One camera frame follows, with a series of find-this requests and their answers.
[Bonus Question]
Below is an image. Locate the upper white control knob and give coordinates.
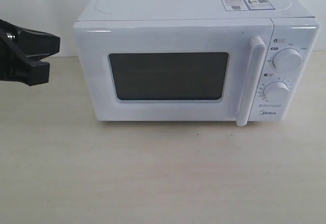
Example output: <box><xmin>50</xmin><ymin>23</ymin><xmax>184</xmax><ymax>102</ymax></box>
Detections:
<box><xmin>273</xmin><ymin>48</ymin><xmax>302</xmax><ymax>72</ymax></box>

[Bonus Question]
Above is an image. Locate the white microwave door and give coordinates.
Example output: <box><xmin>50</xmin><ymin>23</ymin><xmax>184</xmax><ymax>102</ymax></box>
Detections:
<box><xmin>73</xmin><ymin>18</ymin><xmax>274</xmax><ymax>126</ymax></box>

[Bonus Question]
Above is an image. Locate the lower white timer knob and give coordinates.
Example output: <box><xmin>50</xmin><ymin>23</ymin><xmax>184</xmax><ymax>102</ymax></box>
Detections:
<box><xmin>263</xmin><ymin>81</ymin><xmax>290</xmax><ymax>103</ymax></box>

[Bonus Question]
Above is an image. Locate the white Midea microwave oven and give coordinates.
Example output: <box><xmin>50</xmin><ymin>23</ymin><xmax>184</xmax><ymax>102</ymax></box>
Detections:
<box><xmin>75</xmin><ymin>0</ymin><xmax>320</xmax><ymax>121</ymax></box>

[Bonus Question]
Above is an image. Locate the white printed instruction sheet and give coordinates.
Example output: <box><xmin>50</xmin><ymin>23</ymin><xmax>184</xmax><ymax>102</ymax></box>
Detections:
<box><xmin>221</xmin><ymin>0</ymin><xmax>275</xmax><ymax>11</ymax></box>

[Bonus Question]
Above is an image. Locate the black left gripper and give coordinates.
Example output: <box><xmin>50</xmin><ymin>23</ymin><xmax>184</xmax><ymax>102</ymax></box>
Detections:
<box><xmin>1</xmin><ymin>19</ymin><xmax>61</xmax><ymax>86</ymax></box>

